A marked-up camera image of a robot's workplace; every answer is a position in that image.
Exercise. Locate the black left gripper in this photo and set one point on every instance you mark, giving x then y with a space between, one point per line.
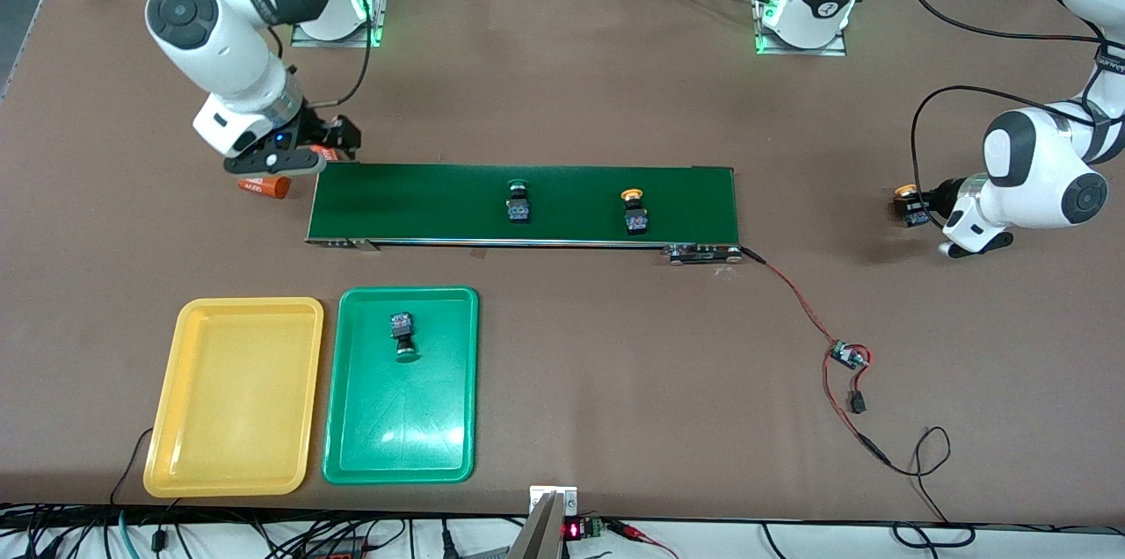
946 192

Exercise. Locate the yellow push button switch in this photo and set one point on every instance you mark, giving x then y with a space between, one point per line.
635 214
908 209

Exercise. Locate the red LED display module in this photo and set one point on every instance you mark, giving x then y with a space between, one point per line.
576 530

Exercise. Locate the green conveyor belt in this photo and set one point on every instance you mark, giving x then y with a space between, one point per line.
422 203

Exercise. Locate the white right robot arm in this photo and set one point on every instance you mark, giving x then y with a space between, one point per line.
228 58

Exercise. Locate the orange cylinder with white print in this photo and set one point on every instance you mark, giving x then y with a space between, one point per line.
264 187
316 154

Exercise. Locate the green push button switch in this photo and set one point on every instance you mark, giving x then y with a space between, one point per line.
518 203
404 335

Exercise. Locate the small metal bracket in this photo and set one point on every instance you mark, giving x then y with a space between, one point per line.
552 495

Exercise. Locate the yellow plastic tray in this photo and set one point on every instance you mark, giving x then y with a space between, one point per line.
233 392

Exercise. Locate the small black plug connector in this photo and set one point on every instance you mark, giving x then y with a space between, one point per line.
857 403

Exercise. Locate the small green circuit board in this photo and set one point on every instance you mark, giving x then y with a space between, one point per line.
848 355

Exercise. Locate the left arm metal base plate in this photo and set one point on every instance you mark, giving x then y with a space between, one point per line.
800 51

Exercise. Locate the green plastic tray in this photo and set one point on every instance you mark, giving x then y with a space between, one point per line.
400 418

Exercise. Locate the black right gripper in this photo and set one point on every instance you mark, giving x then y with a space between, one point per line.
320 129

